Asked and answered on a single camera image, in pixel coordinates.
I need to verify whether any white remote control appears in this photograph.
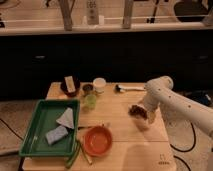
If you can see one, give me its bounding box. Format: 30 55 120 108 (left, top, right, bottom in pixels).
86 0 99 25

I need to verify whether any cream block in bowl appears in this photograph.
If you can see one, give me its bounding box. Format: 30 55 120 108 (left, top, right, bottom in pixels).
65 76 75 93

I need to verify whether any wooden post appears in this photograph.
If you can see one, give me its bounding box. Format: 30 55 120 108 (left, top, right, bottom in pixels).
122 0 134 29
58 0 72 31

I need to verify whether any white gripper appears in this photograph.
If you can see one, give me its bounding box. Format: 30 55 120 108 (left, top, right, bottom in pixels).
134 96 159 130

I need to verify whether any small dark cup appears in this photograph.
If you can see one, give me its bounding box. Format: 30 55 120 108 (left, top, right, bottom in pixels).
82 84 93 96

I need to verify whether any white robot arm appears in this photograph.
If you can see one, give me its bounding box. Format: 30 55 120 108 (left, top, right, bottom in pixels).
139 76 213 139

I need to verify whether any white cup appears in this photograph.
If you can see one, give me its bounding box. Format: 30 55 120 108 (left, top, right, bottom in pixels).
93 77 106 93

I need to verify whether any green bean pod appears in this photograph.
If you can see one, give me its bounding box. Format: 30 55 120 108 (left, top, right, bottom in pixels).
65 141 80 169

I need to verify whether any red bowl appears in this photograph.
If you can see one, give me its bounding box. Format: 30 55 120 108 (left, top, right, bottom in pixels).
83 126 113 157

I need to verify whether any yellow green stick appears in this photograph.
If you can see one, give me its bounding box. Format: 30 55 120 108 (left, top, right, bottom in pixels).
79 139 93 165

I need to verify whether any black cable on floor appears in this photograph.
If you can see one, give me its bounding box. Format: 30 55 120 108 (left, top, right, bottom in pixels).
170 121 198 154

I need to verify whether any white handled brush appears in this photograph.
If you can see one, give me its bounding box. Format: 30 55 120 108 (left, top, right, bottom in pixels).
115 84 145 92

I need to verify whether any green plastic tray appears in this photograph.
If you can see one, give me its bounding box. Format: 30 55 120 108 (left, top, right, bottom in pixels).
19 99 80 157

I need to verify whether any dark brown bowl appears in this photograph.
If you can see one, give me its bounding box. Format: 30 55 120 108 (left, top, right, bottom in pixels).
60 76 80 97

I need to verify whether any green translucent cup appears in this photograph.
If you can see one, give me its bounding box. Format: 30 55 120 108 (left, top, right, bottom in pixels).
84 94 97 109

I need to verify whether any grey folded cloth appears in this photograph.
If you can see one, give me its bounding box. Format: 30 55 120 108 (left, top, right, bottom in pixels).
56 108 74 129

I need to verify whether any left wooden post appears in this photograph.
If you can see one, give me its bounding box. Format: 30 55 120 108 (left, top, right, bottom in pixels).
58 0 72 31

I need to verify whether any dark grape bunch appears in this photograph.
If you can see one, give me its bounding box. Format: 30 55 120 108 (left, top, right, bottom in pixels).
129 105 147 119

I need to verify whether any right wooden post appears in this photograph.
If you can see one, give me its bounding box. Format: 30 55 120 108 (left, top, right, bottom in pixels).
122 0 134 29

